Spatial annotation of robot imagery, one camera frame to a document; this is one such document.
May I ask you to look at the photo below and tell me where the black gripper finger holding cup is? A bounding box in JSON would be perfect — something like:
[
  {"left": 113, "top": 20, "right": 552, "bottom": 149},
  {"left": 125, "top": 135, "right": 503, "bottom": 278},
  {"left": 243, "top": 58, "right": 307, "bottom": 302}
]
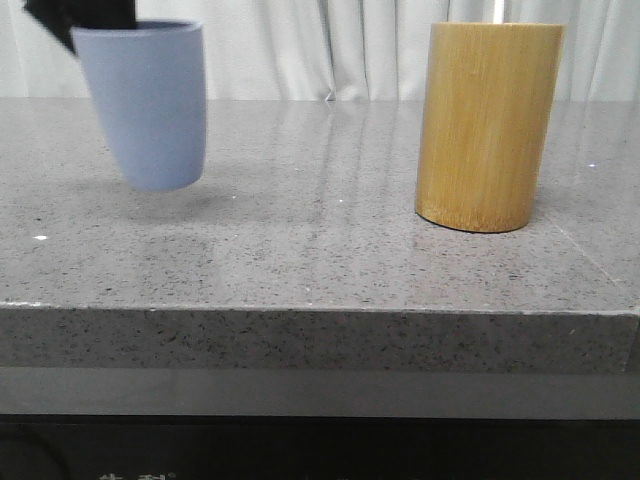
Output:
[{"left": 23, "top": 0, "right": 137, "bottom": 54}]

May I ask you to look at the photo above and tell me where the blue cup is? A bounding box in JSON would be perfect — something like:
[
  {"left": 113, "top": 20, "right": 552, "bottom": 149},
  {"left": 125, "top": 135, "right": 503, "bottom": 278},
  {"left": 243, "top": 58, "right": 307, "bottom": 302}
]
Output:
[{"left": 71, "top": 20, "right": 207, "bottom": 191}]

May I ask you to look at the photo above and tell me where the white curtain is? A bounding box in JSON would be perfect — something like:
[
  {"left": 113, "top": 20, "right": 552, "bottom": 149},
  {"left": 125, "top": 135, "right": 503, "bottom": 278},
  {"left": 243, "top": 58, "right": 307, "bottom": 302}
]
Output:
[{"left": 1, "top": 1, "right": 639, "bottom": 102}]

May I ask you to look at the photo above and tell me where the bamboo cylinder holder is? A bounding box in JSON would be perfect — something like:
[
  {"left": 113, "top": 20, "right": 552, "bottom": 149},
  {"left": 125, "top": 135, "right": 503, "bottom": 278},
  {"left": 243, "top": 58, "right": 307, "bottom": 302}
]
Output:
[{"left": 415, "top": 22, "right": 564, "bottom": 233}]

